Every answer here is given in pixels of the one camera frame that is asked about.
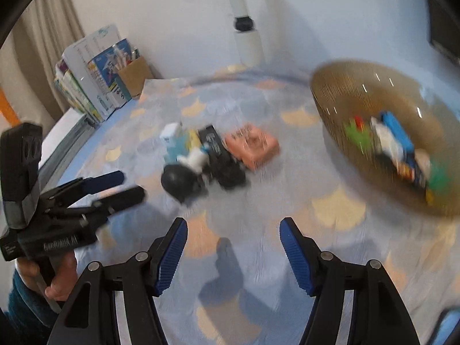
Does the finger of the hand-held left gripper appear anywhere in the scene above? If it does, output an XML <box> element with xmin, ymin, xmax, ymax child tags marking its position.
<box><xmin>54</xmin><ymin>171</ymin><xmax>125</xmax><ymax>206</ymax></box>
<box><xmin>77</xmin><ymin>185</ymin><xmax>146</xmax><ymax>220</ymax></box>

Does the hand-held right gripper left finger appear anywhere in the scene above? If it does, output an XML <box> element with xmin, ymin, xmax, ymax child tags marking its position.
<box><xmin>48</xmin><ymin>217</ymin><xmax>189</xmax><ymax>345</ymax></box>

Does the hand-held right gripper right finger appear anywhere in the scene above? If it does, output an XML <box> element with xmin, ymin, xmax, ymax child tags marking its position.
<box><xmin>279</xmin><ymin>217</ymin><xmax>421</xmax><ymax>345</ymax></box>

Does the light green plastic leaf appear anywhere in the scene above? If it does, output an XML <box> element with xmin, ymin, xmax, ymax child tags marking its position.
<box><xmin>343</xmin><ymin>118</ymin><xmax>373</xmax><ymax>152</ymax></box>

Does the white round item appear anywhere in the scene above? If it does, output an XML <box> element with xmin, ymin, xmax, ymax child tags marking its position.
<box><xmin>370</xmin><ymin>116</ymin><xmax>404</xmax><ymax>163</ymax></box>

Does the large blue lighter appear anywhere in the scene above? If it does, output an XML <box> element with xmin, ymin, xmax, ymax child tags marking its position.
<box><xmin>380</xmin><ymin>111</ymin><xmax>415</xmax><ymax>152</ymax></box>

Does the amber ribbed glass bowl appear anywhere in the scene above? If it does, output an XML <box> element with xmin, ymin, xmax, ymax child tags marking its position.
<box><xmin>310</xmin><ymin>59</ymin><xmax>460</xmax><ymax>219</ymax></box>

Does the person's left forearm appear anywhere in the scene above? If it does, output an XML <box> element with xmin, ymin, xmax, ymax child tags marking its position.
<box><xmin>0</xmin><ymin>269</ymin><xmax>60</xmax><ymax>345</ymax></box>

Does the person's left hand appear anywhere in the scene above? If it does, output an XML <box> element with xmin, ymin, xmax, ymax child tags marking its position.
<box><xmin>16</xmin><ymin>251</ymin><xmax>78</xmax><ymax>301</ymax></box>

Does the black ball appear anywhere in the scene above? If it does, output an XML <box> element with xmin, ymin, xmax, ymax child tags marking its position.
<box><xmin>160</xmin><ymin>164</ymin><xmax>197</xmax><ymax>197</ymax></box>

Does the stack of papers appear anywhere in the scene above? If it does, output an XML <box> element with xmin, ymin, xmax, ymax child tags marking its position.
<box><xmin>39</xmin><ymin>111</ymin><xmax>96</xmax><ymax>174</ymax></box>

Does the fan-patterned tablecloth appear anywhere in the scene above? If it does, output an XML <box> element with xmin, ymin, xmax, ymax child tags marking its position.
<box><xmin>39</xmin><ymin>64</ymin><xmax>460</xmax><ymax>345</ymax></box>

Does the pale teal plastic leaf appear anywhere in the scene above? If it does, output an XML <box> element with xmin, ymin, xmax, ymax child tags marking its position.
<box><xmin>164</xmin><ymin>139</ymin><xmax>192</xmax><ymax>165</ymax></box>

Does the white charger plug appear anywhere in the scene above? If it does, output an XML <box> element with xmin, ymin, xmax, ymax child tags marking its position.
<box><xmin>160</xmin><ymin>122</ymin><xmax>184</xmax><ymax>148</ymax></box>

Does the white plastic toy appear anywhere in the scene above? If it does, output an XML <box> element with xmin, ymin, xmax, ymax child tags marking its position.
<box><xmin>177</xmin><ymin>143</ymin><xmax>210</xmax><ymax>174</ymax></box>

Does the brown pen holder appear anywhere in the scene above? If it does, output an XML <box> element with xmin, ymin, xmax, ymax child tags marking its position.
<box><xmin>117</xmin><ymin>55</ymin><xmax>155</xmax><ymax>100</ymax></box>

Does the row of upright booklets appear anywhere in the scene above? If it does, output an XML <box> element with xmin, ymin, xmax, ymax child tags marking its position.
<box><xmin>53</xmin><ymin>24</ymin><xmax>132</xmax><ymax>123</ymax></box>

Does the orange capybara box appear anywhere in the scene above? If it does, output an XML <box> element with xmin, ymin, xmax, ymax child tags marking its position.
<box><xmin>224</xmin><ymin>122</ymin><xmax>280</xmax><ymax>172</ymax></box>

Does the blue object at edge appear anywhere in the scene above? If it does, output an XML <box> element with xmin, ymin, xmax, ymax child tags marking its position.
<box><xmin>436</xmin><ymin>307</ymin><xmax>460</xmax><ymax>345</ymax></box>

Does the white pole with black clamp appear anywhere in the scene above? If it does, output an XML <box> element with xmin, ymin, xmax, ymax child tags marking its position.
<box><xmin>224</xmin><ymin>0</ymin><xmax>265</xmax><ymax>66</ymax></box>

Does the black monitor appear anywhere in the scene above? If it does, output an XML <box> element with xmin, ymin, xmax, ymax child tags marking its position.
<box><xmin>425</xmin><ymin>0</ymin><xmax>460</xmax><ymax>66</ymax></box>

